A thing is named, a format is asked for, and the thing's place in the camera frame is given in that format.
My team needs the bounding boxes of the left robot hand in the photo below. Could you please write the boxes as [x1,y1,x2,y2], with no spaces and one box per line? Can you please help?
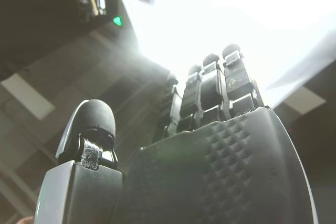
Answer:
[33,43,320,224]

